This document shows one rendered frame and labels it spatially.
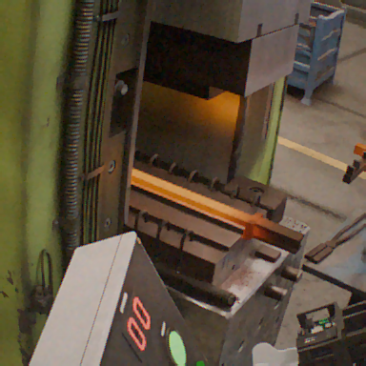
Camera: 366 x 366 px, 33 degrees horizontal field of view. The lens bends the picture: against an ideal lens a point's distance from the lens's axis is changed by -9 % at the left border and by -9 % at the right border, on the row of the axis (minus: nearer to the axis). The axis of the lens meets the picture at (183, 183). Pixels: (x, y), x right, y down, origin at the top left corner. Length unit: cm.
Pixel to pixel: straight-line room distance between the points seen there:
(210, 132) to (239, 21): 58
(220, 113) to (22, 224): 67
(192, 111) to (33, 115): 70
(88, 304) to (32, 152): 24
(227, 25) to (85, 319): 46
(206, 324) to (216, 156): 45
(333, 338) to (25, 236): 42
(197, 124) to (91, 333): 90
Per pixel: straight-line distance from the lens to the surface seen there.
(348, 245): 174
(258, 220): 116
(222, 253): 112
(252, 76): 96
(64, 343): 60
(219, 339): 113
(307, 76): 487
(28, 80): 76
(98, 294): 65
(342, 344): 70
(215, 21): 89
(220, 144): 142
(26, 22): 75
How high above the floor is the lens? 159
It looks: 28 degrees down
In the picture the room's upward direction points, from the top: 8 degrees clockwise
